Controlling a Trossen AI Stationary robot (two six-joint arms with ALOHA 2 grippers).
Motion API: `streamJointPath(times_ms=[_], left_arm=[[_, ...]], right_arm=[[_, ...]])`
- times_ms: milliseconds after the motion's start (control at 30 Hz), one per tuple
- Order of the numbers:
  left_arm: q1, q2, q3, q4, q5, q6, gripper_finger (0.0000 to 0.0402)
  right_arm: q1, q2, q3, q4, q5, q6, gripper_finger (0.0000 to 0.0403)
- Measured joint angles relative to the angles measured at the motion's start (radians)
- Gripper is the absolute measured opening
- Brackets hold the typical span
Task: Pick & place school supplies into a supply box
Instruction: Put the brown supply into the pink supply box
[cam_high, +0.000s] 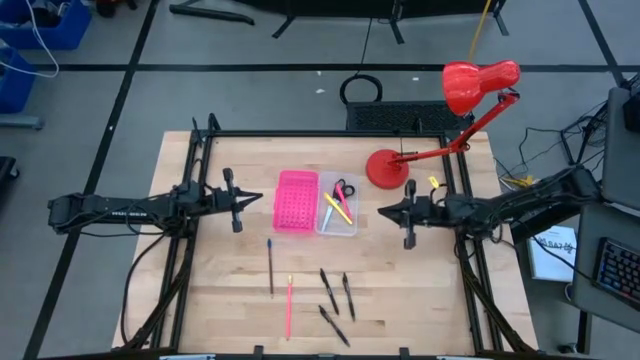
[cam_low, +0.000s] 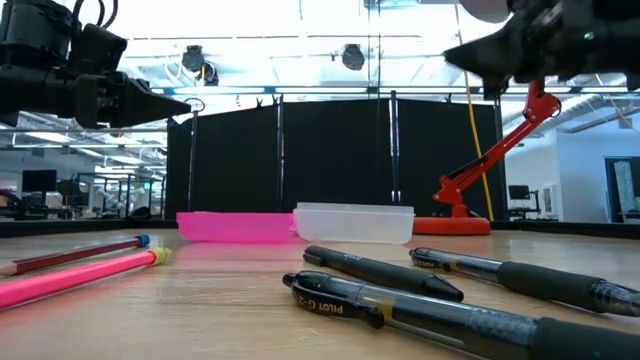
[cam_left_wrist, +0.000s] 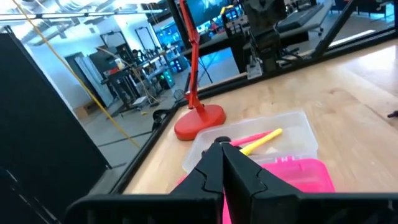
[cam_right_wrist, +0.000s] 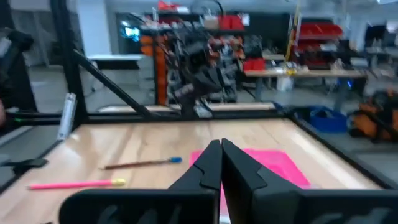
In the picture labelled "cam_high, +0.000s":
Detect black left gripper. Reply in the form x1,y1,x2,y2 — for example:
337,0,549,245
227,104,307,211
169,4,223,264
199,167,264,234

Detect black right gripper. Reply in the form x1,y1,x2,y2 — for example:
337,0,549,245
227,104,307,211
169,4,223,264
378,178,451,250

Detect pink highlighter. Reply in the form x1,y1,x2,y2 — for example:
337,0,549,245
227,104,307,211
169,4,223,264
333,183,354,220

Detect black handled scissors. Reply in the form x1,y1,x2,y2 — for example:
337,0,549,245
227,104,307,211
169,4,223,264
332,178,356,204

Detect white pen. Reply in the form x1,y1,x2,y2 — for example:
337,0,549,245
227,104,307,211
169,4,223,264
320,199,335,234

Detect dark pen with blue cap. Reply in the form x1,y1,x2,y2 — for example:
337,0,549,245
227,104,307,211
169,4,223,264
266,237,276,300

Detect black pen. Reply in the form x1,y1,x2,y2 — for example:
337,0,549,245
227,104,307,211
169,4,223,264
318,304,351,348
341,272,357,323
319,267,341,317

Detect pink pencil with yellow end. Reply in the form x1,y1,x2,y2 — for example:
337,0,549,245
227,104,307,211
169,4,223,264
285,274,294,341

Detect clear plastic supply box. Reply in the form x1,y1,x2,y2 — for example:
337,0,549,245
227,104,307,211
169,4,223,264
315,171,360,237

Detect pink plastic box lid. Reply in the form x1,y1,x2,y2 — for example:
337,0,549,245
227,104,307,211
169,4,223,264
272,169,320,235

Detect red desk lamp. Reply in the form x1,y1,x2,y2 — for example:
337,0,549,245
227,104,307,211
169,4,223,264
364,59,522,191

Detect black perforated metal panel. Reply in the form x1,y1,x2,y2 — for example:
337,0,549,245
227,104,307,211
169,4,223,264
344,99,475,134

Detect yellow power plug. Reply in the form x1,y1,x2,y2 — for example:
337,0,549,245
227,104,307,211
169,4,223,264
501,174,535,190

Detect white booklet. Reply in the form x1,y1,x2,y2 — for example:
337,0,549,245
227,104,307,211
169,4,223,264
527,224,578,284

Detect black metal floor bar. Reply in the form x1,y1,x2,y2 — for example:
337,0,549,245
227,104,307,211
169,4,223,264
168,3,255,26

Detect grey desk with keyboard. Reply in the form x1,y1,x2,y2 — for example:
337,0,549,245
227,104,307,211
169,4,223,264
569,199,640,334

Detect black partition screen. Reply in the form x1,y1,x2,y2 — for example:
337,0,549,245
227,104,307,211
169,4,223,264
234,0,510,45

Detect backlit computer keyboard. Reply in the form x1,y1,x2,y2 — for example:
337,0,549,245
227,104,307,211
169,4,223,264
592,237,640,311

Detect grey metal base bar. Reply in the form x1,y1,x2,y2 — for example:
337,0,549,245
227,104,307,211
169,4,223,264
0,114,45,131

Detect blue plastic bin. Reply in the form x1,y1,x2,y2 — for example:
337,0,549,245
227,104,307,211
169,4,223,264
0,47,36,115
0,0,93,51

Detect black metal table frame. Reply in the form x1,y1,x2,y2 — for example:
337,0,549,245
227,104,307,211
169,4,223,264
117,113,539,357

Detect black coiled cable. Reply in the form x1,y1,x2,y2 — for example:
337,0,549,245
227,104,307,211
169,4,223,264
338,17,385,107

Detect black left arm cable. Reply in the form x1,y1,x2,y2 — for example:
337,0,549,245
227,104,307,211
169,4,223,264
119,232,169,346

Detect black cable bundle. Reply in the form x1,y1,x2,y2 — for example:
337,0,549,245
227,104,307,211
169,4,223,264
492,97,609,176

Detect yellow cable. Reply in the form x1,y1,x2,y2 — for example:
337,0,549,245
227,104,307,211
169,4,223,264
467,0,494,64

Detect white cable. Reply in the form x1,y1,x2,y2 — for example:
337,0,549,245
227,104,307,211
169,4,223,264
0,0,60,80

